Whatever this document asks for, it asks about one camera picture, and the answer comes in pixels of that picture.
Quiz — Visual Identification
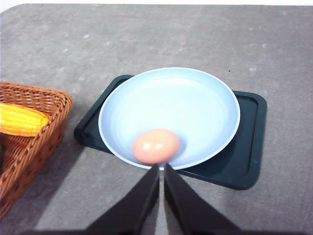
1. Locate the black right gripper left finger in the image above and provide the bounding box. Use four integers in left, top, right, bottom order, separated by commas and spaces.
85, 164, 160, 235

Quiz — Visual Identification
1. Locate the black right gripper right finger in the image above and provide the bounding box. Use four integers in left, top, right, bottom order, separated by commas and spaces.
164, 164, 243, 235

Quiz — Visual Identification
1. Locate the brown egg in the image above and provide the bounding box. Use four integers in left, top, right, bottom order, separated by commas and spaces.
132, 128, 179, 164

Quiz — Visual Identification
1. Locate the blue round plate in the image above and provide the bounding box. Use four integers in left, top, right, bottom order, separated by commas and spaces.
99, 67, 240, 170

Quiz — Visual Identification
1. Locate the brown wicker basket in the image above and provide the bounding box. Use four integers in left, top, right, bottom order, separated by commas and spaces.
0, 81, 73, 219

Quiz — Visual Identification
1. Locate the black rectangular tray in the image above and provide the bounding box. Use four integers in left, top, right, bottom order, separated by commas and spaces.
74, 75, 267, 190

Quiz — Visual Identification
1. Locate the yellow toy corn cob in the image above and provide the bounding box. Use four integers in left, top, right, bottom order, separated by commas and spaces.
0, 102, 50, 137

